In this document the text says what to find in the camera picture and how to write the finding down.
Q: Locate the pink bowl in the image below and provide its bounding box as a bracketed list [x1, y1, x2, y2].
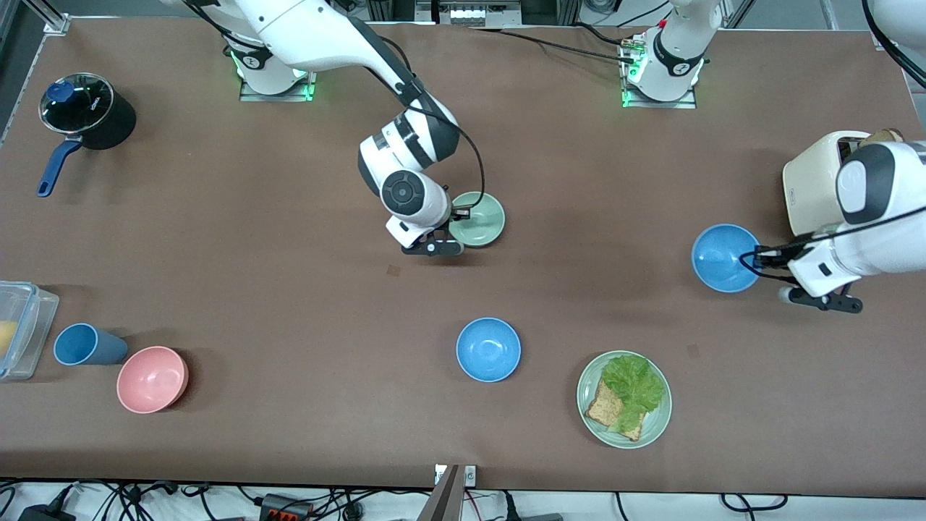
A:
[116, 346, 190, 415]

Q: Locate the black looped floor cable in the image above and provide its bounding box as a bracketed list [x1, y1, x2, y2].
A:
[720, 494, 789, 513]

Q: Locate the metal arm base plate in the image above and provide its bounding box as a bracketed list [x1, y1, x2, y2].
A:
[621, 33, 699, 109]
[239, 69, 317, 102]

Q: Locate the cream white toaster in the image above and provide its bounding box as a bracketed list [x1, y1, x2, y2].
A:
[782, 130, 872, 237]

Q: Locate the brown bread slice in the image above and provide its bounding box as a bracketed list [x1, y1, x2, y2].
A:
[585, 378, 645, 442]

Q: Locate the blue cup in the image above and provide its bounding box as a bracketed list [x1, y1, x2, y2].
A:
[54, 323, 129, 367]

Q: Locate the aluminium frame profile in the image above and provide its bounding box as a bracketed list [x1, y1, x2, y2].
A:
[22, 0, 71, 35]

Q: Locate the blue bowl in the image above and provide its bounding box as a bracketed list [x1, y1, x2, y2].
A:
[456, 317, 522, 383]
[691, 224, 762, 294]

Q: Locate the black pot blue handle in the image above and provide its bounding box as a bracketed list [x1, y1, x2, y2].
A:
[38, 72, 137, 198]

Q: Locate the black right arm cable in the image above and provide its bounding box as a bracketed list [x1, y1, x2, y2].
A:
[347, 14, 485, 218]

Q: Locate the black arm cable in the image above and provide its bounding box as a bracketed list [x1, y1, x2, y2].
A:
[347, 14, 485, 218]
[738, 0, 926, 283]

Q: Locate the grey electrical box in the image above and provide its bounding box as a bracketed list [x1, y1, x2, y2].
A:
[434, 0, 522, 26]

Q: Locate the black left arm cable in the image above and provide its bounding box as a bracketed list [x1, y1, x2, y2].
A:
[738, 0, 926, 283]

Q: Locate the green lettuce leaf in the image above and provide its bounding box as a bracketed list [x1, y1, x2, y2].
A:
[602, 355, 666, 435]

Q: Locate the black table cable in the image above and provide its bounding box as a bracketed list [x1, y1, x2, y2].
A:
[470, 25, 637, 66]

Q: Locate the pale green plate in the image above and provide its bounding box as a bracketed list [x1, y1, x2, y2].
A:
[577, 350, 673, 449]

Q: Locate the green bowl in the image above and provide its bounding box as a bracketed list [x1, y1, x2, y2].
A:
[447, 191, 506, 248]

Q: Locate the clear plastic container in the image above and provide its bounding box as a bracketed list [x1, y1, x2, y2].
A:
[0, 281, 60, 382]

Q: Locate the black orange power strip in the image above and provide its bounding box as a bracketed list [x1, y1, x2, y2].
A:
[260, 494, 315, 521]

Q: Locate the dark camera mount bar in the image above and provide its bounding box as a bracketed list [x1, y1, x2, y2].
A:
[417, 465, 464, 521]

